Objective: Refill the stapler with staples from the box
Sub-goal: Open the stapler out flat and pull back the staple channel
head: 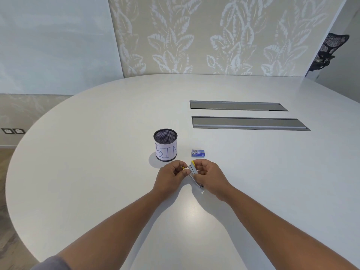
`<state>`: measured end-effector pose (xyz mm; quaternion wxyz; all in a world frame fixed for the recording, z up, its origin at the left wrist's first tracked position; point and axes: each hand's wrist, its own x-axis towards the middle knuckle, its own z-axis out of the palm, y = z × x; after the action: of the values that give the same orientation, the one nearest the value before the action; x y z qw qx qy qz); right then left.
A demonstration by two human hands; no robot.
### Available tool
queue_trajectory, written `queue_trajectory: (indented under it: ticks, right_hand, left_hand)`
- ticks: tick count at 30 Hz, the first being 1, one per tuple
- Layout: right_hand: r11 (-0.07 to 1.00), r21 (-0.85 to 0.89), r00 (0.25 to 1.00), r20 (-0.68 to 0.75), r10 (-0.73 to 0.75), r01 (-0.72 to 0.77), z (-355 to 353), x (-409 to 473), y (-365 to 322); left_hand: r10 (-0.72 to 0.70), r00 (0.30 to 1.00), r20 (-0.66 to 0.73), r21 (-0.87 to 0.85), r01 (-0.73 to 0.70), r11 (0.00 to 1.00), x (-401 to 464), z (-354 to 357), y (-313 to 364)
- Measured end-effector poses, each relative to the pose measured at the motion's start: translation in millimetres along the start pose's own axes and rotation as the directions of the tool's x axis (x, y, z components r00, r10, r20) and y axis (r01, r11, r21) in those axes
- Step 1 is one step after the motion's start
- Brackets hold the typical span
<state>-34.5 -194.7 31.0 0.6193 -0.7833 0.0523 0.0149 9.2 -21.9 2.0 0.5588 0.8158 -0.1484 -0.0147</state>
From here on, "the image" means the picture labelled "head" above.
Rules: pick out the person's right hand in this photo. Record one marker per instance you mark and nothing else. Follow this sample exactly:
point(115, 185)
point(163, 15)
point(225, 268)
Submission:
point(215, 181)

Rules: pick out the person's left hand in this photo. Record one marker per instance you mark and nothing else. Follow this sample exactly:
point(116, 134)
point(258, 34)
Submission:
point(166, 179)

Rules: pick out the person's right thumb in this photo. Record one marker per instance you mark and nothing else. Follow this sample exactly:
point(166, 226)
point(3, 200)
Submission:
point(202, 173)

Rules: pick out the person's left thumb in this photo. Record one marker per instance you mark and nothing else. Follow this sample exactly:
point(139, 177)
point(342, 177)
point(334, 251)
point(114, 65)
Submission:
point(183, 173)

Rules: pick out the grey and yellow stapler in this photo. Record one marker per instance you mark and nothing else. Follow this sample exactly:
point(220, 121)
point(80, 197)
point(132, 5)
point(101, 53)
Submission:
point(194, 172)

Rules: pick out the person's left forearm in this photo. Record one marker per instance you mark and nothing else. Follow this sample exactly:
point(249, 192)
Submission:
point(112, 230)

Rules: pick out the person's right forearm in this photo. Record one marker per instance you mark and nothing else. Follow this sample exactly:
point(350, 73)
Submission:
point(281, 230)

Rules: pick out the small blue staple box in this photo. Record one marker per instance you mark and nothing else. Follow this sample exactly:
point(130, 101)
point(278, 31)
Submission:
point(198, 153)

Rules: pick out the black mesh cup with paper label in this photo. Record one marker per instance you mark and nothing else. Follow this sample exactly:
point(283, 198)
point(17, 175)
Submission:
point(166, 147)

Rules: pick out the grey shirt sleeve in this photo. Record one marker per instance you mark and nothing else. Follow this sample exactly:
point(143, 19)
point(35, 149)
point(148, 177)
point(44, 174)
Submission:
point(50, 264)

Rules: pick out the black mesh office chair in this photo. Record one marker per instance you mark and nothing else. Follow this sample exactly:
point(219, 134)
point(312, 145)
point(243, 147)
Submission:
point(327, 51)

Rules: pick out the wall power socket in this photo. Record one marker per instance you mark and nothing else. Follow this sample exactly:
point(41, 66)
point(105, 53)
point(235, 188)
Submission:
point(19, 131)
point(7, 131)

